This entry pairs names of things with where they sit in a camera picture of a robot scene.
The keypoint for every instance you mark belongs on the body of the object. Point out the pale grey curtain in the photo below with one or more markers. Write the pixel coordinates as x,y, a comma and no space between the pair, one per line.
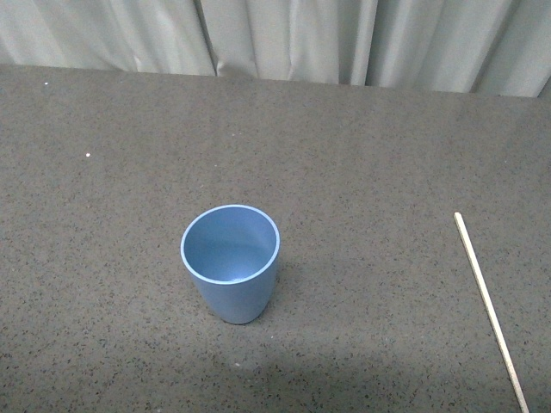
499,48

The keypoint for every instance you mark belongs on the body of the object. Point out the light wooden chopstick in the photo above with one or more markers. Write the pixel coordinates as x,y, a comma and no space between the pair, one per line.
490,311

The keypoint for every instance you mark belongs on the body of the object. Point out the blue plastic cup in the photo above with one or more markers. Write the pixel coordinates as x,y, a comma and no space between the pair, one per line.
231,253

